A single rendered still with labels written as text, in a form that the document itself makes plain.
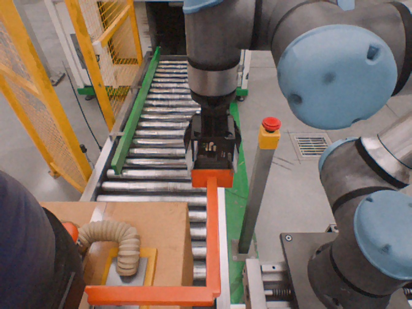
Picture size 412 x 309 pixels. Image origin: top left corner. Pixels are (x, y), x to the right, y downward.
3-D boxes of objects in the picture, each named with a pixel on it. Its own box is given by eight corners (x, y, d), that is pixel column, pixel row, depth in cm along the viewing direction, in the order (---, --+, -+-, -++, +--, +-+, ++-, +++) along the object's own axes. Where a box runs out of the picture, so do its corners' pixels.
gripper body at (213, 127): (190, 164, 44) (186, 105, 35) (192, 132, 50) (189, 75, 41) (234, 164, 44) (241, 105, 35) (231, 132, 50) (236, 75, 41)
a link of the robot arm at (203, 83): (188, 48, 38) (241, 48, 38) (189, 76, 42) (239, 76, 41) (184, 72, 33) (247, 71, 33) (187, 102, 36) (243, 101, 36)
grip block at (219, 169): (193, 159, 59) (192, 143, 56) (230, 159, 59) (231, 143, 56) (191, 187, 53) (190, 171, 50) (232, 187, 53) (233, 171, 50)
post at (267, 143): (237, 244, 167) (259, 124, 98) (247, 244, 167) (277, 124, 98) (238, 254, 162) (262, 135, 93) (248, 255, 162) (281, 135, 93)
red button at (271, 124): (259, 124, 98) (260, 115, 95) (277, 124, 98) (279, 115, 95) (262, 135, 93) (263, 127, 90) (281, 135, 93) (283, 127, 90)
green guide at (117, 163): (150, 54, 253) (148, 45, 246) (160, 54, 252) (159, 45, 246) (100, 175, 138) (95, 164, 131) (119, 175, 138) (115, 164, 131)
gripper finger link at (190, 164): (176, 184, 50) (189, 154, 44) (178, 163, 55) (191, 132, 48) (190, 188, 51) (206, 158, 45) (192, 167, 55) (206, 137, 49)
